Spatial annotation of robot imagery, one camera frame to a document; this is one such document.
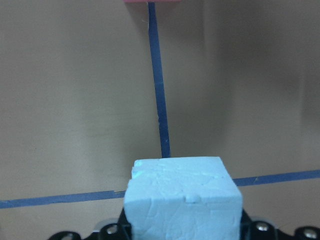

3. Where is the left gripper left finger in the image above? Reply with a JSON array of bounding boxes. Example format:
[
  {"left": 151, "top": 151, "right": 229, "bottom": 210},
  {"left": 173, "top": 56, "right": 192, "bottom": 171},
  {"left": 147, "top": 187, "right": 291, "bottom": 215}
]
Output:
[{"left": 48, "top": 209, "right": 133, "bottom": 240}]

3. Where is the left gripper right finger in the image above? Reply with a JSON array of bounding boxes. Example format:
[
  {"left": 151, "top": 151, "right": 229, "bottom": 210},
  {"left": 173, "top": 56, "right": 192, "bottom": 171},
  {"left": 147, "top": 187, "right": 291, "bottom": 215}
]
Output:
[{"left": 239, "top": 209, "right": 320, "bottom": 240}]

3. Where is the light blue block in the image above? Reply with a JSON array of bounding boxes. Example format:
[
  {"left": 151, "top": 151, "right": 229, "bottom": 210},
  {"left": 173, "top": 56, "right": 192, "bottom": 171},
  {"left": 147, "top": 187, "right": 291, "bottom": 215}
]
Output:
[{"left": 124, "top": 156, "right": 243, "bottom": 240}]

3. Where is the pink block far left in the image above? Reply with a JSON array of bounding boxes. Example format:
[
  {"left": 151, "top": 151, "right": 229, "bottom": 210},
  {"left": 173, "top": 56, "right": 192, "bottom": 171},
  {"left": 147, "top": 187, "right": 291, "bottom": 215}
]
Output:
[{"left": 123, "top": 0, "right": 181, "bottom": 3}]

